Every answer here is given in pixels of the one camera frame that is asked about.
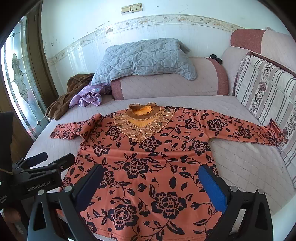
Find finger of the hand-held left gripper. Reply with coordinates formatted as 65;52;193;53
22;153;75;179
11;152;48;171

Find pink sofa back cushion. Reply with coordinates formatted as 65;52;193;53
221;28;296;79

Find brown garment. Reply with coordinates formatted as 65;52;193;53
46;74;95;120

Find pink sofa bolster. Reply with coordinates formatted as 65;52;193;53
110;56;229;100

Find purple floral garment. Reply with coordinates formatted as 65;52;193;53
69;84;109;109

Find black sunglasses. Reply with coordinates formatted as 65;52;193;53
209;54;222;65

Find grey quilted blanket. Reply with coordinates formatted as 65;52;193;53
91;38;197;86

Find striped floral cushion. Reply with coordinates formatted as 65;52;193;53
233;52;296;176

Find stained glass wooden door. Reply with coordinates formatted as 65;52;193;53
0;15;50;139

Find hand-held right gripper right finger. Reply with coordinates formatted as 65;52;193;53
198;164;274;241

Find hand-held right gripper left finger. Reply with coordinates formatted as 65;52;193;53
27;163;107;241

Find orange black floral shirt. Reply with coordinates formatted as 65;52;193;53
50;102;289;241

